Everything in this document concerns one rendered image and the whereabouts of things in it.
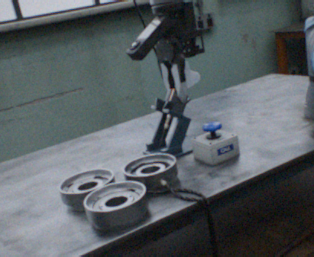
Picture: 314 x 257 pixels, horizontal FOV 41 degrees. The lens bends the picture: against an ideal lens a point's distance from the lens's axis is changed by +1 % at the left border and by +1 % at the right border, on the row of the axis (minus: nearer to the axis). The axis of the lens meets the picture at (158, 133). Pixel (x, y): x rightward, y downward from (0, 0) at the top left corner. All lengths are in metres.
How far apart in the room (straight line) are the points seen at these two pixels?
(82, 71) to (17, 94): 0.37
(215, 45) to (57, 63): 1.06
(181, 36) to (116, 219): 0.42
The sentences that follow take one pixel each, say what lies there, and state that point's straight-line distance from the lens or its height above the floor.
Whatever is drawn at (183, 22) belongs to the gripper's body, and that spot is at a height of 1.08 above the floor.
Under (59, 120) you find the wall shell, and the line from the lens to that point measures 2.42.
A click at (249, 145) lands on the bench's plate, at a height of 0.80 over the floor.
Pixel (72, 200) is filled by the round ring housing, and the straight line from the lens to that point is 0.77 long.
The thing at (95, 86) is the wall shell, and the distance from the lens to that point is 2.46.
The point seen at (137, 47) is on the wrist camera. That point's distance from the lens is 0.87.
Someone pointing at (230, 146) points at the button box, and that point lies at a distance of 0.86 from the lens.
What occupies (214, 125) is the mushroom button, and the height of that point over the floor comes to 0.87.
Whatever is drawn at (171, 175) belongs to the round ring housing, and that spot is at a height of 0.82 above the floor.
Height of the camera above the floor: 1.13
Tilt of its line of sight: 17 degrees down
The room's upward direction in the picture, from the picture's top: 11 degrees counter-clockwise
